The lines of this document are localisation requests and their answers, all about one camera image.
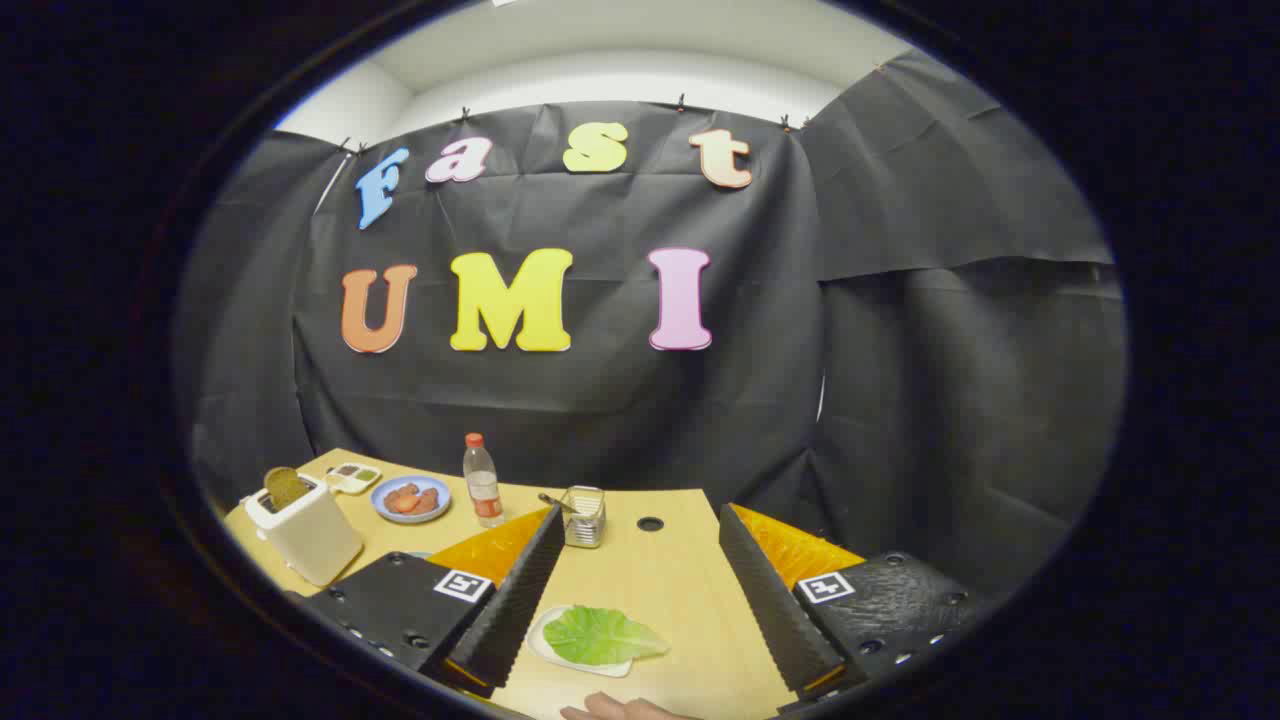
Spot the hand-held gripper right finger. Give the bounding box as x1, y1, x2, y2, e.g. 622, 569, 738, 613
718, 503, 991, 717

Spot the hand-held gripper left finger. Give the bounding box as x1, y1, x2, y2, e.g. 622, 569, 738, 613
300, 505, 566, 699

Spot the green lettuce leaf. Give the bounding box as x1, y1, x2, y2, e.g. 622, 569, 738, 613
543, 605, 669, 666

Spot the brown toasted bread slice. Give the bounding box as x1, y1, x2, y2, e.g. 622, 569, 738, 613
264, 466, 313, 509

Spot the small white dish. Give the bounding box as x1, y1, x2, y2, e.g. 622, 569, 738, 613
526, 604, 636, 679

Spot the clear plastic water bottle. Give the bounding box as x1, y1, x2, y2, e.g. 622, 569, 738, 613
463, 433, 506, 528

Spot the blue plate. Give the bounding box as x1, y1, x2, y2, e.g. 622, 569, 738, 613
370, 475, 452, 524

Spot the white divided condiment tray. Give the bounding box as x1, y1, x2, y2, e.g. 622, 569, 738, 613
326, 462, 382, 496

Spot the black backdrop cloth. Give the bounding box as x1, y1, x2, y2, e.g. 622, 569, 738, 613
172, 50, 1129, 601

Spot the white toaster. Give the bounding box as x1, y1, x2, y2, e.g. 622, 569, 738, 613
245, 472, 364, 587

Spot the metal wire utensil holder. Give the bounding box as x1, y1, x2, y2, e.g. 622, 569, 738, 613
560, 486, 607, 549

